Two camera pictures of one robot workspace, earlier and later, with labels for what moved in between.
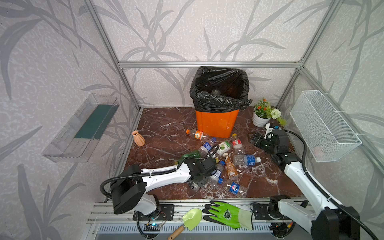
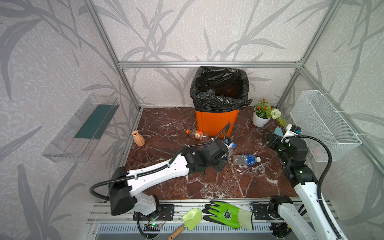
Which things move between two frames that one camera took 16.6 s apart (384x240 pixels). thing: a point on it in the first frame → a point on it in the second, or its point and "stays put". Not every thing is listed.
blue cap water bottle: [213, 179] → [231, 149]
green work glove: [225, 214] stays put
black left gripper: [207, 167] → [223, 148]
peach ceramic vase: [138, 139] stays put
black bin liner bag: [219, 90] stays put
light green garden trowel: [191, 218] stays put
